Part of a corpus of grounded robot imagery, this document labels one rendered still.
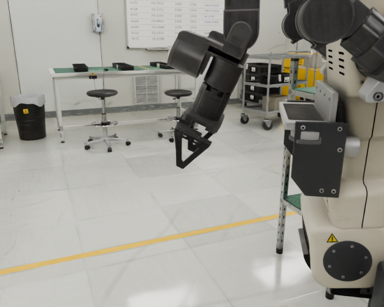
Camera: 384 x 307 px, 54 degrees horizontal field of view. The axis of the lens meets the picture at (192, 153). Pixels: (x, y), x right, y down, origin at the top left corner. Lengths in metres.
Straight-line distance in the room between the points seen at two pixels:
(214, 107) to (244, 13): 0.16
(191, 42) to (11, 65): 5.45
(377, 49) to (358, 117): 0.23
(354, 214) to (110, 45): 5.50
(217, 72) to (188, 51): 0.06
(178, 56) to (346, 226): 0.52
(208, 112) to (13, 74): 5.47
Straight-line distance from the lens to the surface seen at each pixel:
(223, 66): 0.65
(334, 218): 0.89
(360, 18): 0.66
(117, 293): 1.99
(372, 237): 0.92
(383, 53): 0.66
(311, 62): 5.96
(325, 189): 0.83
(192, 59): 0.65
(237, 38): 0.63
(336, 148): 0.80
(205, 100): 0.66
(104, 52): 6.10
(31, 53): 6.02
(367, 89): 0.68
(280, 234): 2.23
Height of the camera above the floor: 1.21
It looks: 18 degrees down
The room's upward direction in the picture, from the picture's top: straight up
